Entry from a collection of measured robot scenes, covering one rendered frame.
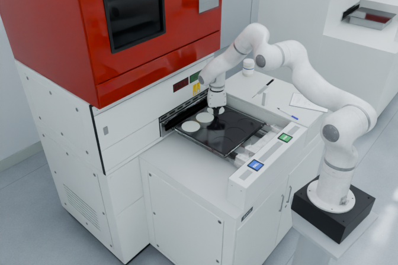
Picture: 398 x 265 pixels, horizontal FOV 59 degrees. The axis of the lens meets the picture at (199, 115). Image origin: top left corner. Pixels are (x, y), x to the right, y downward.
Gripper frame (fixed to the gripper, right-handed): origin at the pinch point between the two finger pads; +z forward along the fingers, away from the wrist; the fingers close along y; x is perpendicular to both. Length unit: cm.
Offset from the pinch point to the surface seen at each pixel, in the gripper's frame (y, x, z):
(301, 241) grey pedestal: 22, -70, 28
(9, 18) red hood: -97, 22, -54
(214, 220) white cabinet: -16, -57, 20
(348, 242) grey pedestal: 31, -86, 11
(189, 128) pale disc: -16.9, -8.4, 2.6
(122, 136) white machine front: -52, -19, -6
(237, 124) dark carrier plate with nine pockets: 9.0, -10.7, 2.5
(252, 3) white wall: 136, 299, 38
